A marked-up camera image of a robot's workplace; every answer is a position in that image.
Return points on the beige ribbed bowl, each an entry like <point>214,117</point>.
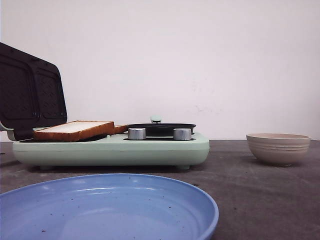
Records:
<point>280,149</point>

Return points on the sandwich maker hinged lid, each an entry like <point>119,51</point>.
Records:
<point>31,94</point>

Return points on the black round frying pan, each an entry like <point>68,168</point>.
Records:
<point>159,129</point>

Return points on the right silver control knob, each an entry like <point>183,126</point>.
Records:
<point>182,134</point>

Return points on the silver control knob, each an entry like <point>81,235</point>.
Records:
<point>182,134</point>
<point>137,133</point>

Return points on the left silver control knob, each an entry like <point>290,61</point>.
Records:
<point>137,133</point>

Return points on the mint green sandwich maker base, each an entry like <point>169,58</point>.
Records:
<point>114,150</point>

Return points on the blue plate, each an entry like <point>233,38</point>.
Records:
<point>118,206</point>

